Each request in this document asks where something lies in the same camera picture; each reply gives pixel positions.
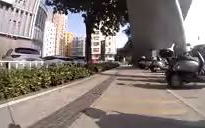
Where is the tree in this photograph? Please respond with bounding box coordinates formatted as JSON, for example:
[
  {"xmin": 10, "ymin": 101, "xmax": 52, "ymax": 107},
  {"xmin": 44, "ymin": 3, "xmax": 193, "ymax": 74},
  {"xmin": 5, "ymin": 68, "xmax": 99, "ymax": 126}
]
[{"xmin": 44, "ymin": 0, "xmax": 131, "ymax": 69}]

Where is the row of parked scooters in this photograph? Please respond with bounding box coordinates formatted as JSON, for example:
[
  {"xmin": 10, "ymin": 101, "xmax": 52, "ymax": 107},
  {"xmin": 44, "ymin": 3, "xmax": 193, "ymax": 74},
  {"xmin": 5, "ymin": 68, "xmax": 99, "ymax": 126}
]
[{"xmin": 136, "ymin": 41, "xmax": 205, "ymax": 89}]

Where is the green hedge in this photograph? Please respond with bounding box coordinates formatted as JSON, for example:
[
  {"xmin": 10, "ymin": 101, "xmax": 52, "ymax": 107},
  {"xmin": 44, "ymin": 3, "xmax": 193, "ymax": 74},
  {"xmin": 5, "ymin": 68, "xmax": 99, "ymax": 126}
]
[{"xmin": 0, "ymin": 61, "xmax": 121, "ymax": 104}]

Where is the large concrete pillar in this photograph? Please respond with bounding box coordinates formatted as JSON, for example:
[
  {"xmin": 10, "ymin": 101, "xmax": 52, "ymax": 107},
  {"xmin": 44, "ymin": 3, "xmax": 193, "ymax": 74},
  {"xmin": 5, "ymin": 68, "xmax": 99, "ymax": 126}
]
[{"xmin": 125, "ymin": 0, "xmax": 188, "ymax": 68}]

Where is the grey paved pavement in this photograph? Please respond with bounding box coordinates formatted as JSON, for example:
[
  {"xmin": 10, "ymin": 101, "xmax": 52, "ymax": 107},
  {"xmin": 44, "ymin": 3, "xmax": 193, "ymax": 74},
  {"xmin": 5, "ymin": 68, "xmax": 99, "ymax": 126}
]
[{"xmin": 0, "ymin": 64, "xmax": 205, "ymax": 128}]

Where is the group of tall buildings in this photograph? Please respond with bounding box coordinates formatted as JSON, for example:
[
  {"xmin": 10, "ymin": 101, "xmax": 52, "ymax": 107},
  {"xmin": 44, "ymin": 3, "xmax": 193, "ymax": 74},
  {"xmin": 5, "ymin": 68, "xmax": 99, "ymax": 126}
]
[{"xmin": 41, "ymin": 12, "xmax": 118, "ymax": 63}]

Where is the dark car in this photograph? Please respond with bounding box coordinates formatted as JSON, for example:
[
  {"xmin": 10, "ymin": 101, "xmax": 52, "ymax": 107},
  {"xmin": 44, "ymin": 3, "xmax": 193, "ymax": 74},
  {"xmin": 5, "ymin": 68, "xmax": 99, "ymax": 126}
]
[{"xmin": 42, "ymin": 55, "xmax": 86, "ymax": 66}]

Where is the dark tactile paving strip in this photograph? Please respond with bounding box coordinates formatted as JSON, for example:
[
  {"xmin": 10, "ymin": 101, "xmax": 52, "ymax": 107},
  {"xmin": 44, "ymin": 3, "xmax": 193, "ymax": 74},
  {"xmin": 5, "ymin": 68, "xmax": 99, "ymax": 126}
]
[{"xmin": 28, "ymin": 71, "xmax": 119, "ymax": 128}]

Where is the grey car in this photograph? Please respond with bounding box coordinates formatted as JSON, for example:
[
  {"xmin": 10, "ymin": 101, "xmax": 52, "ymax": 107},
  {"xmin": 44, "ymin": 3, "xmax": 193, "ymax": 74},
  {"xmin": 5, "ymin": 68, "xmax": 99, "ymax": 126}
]
[{"xmin": 1, "ymin": 46, "xmax": 44, "ymax": 63}]

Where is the pale kerb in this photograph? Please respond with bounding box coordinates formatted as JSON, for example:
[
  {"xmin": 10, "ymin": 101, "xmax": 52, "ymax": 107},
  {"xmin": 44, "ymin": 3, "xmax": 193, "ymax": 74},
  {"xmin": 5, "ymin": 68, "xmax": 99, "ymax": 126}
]
[{"xmin": 0, "ymin": 68, "xmax": 119, "ymax": 113}]

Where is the grey building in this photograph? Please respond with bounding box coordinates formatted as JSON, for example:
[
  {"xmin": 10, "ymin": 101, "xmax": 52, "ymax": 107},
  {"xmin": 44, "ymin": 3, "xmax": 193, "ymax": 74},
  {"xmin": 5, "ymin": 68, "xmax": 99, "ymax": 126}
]
[{"xmin": 0, "ymin": 0, "xmax": 49, "ymax": 61}]

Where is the white railing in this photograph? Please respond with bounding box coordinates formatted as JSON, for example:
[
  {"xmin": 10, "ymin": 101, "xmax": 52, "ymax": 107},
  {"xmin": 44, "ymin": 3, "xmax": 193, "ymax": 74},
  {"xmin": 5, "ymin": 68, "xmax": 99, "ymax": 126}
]
[{"xmin": 0, "ymin": 59, "xmax": 88, "ymax": 70}]

